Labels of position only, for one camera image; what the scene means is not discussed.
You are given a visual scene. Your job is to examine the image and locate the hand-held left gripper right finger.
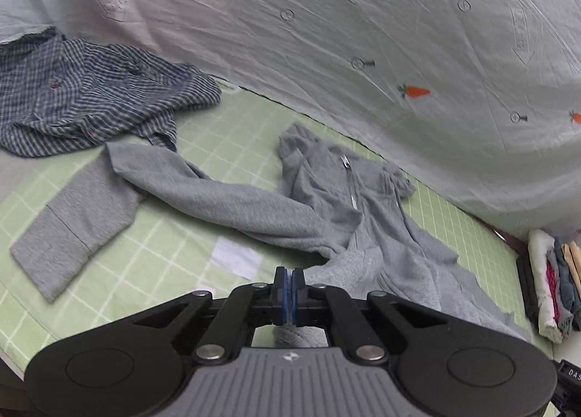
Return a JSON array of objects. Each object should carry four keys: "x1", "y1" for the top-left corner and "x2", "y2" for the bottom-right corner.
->
[{"x1": 292, "y1": 267, "x2": 449, "y2": 362}]

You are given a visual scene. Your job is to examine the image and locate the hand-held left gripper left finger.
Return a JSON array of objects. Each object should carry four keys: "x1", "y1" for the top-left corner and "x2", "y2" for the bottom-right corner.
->
[{"x1": 131, "y1": 266, "x2": 292, "y2": 362}]

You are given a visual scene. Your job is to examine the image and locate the grey zip hoodie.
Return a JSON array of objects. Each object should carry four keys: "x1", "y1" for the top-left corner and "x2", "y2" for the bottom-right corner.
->
[{"x1": 10, "y1": 123, "x2": 532, "y2": 348}]

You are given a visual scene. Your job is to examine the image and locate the stack of folded clothes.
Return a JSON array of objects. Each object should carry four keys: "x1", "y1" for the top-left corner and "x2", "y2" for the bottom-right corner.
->
[{"x1": 516, "y1": 228, "x2": 581, "y2": 345}]

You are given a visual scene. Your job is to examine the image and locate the green checked bed sheet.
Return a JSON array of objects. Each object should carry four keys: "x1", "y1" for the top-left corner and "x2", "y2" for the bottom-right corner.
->
[{"x1": 0, "y1": 81, "x2": 560, "y2": 377}]

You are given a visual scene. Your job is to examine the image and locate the white carrot print sheet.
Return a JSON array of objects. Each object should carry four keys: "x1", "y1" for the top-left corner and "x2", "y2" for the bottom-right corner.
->
[{"x1": 0, "y1": 0, "x2": 581, "y2": 240}]

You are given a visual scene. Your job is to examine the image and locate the blue plaid shirt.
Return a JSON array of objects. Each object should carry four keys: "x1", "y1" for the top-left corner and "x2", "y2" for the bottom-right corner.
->
[{"x1": 0, "y1": 27, "x2": 223, "y2": 159}]

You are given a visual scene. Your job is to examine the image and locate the dark red bed frame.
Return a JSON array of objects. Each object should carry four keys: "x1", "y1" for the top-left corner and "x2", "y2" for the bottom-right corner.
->
[{"x1": 491, "y1": 227, "x2": 524, "y2": 260}]

